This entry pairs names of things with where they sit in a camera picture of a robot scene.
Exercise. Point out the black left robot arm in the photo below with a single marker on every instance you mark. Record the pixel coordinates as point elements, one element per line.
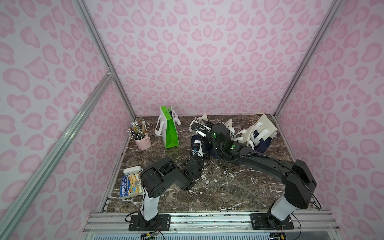
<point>157,178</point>

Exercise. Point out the green white takeout bag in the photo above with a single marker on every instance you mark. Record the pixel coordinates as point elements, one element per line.
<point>166,127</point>

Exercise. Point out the pink pencil cup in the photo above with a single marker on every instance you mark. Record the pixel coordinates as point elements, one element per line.
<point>139,132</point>

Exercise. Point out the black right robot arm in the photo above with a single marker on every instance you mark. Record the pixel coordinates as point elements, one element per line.
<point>296,176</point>

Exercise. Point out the aluminium frame rail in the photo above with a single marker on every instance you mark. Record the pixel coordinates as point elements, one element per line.
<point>19,207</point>

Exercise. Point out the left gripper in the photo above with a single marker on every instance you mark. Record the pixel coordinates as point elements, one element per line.
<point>197,157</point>

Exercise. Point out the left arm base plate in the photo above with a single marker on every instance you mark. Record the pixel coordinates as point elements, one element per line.
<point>137,223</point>

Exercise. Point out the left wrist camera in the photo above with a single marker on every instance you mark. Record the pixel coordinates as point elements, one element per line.
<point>197,149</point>

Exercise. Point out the illustrated paperback book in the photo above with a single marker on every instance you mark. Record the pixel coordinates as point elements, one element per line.
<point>131,186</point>

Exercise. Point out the beige navy bag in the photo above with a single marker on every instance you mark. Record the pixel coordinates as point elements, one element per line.
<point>205,143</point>
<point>229,126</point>
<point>245,137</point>
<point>262,134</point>

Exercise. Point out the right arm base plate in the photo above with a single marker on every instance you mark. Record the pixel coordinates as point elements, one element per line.
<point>268,222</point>

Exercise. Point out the white small box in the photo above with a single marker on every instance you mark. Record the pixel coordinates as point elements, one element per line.
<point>132,170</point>

